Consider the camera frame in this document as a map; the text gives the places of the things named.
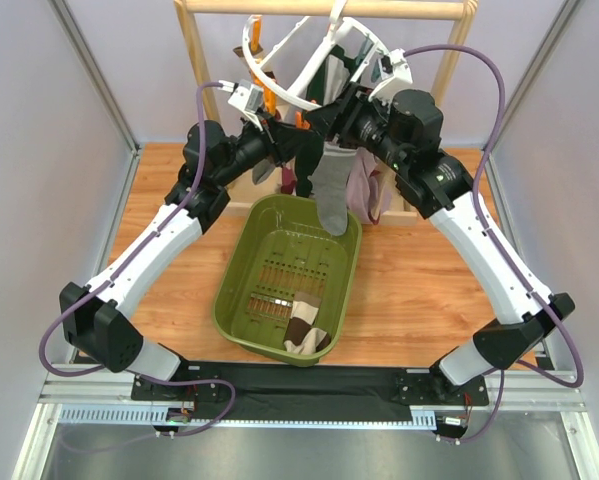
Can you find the brown beige patterned sock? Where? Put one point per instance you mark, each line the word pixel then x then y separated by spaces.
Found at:
pixel 302 337

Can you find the grey striped sock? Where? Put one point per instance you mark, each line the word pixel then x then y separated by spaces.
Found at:
pixel 262 171

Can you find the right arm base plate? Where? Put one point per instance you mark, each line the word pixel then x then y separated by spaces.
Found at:
pixel 444 387

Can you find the white sock on hanger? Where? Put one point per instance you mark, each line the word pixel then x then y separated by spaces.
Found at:
pixel 336 77

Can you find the orange clip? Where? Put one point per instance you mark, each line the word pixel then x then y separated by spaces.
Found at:
pixel 255 33
pixel 301 120

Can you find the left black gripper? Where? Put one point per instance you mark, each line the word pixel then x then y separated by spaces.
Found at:
pixel 275 135

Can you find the green plastic basket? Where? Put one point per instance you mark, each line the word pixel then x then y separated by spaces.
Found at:
pixel 282 254

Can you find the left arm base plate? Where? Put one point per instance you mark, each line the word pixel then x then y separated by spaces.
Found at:
pixel 201 385

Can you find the black cloth strip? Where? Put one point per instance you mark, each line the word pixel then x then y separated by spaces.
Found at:
pixel 276 392

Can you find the aluminium frame rail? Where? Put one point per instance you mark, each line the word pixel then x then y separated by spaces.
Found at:
pixel 78 395

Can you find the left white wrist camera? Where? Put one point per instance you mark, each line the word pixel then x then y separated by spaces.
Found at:
pixel 247 98

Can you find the yellow-orange clothes clip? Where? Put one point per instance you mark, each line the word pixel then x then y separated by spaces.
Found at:
pixel 270 101

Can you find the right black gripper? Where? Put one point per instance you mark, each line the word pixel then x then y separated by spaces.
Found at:
pixel 343 116

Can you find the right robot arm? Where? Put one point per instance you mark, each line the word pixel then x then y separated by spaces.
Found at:
pixel 405 136

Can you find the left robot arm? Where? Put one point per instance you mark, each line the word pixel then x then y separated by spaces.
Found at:
pixel 95 318

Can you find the dark green sock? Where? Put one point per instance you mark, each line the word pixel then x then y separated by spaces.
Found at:
pixel 315 89

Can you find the pink sock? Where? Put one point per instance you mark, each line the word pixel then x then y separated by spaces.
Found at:
pixel 364 196

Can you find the white round clip hanger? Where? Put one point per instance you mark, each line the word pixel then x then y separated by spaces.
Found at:
pixel 338 29

